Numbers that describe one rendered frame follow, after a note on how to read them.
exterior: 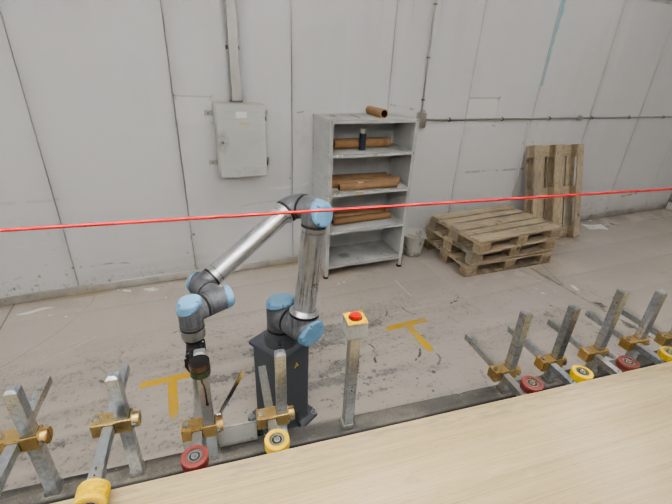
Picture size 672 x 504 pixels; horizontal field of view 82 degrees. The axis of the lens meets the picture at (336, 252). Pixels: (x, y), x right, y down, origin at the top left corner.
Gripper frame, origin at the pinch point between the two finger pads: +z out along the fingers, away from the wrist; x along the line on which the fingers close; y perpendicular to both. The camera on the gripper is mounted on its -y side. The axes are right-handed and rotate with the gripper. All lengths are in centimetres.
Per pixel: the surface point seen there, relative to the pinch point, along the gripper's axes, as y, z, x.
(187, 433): -29.1, -4.6, 2.7
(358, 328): -28, -39, -55
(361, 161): 253, -16, -157
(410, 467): -61, -10, -63
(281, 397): -27.9, -12.0, -29.2
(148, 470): -28.1, 11.5, 17.4
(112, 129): 231, -53, 64
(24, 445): -29, -13, 47
